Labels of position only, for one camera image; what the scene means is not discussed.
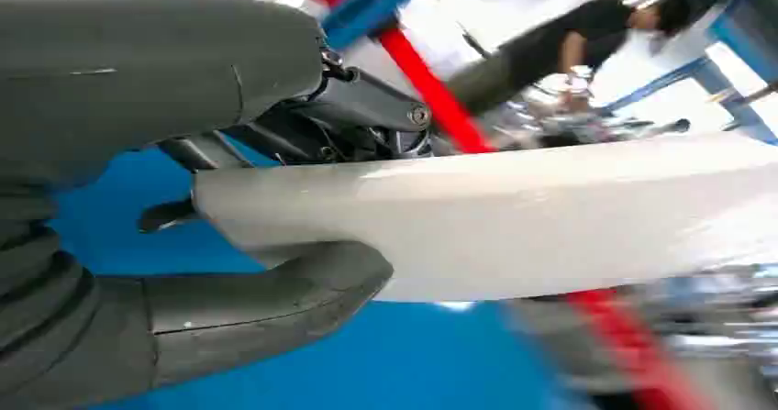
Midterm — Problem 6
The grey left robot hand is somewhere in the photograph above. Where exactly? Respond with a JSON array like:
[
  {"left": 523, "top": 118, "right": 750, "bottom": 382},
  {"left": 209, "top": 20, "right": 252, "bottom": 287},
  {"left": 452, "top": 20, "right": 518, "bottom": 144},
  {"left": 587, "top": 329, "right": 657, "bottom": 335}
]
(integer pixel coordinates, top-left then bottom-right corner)
[{"left": 0, "top": 0, "right": 434, "bottom": 410}]

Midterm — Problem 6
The pale grey metal plate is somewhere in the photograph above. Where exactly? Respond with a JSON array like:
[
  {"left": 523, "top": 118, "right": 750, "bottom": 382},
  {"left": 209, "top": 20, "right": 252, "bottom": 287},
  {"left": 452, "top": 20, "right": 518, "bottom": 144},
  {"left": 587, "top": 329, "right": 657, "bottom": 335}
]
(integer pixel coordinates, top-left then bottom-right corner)
[{"left": 193, "top": 132, "right": 778, "bottom": 304}]

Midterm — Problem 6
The blue beam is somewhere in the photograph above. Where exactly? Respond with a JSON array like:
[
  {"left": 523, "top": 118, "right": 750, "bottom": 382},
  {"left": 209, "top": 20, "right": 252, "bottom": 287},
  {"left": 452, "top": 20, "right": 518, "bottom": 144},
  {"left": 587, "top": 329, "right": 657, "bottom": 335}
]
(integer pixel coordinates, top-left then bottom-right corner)
[{"left": 320, "top": 0, "right": 451, "bottom": 51}]

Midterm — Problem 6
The red bar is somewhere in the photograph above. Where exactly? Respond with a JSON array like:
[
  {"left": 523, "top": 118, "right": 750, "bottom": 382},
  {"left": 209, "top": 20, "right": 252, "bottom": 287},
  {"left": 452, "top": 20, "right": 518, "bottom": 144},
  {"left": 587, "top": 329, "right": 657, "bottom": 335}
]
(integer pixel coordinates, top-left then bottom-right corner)
[{"left": 272, "top": 0, "right": 706, "bottom": 410}]

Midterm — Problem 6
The person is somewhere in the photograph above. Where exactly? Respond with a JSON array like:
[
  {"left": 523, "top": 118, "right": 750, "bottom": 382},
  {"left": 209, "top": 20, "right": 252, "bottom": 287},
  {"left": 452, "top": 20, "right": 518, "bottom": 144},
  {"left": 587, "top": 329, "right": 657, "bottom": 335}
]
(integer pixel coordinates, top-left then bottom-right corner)
[{"left": 446, "top": 0, "right": 693, "bottom": 116}]

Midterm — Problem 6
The blue metal frame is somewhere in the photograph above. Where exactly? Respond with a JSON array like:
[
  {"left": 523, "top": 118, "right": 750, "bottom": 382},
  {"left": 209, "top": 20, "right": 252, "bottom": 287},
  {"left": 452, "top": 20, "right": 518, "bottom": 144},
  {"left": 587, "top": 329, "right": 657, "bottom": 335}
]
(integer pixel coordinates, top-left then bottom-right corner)
[{"left": 600, "top": 0, "right": 778, "bottom": 147}]

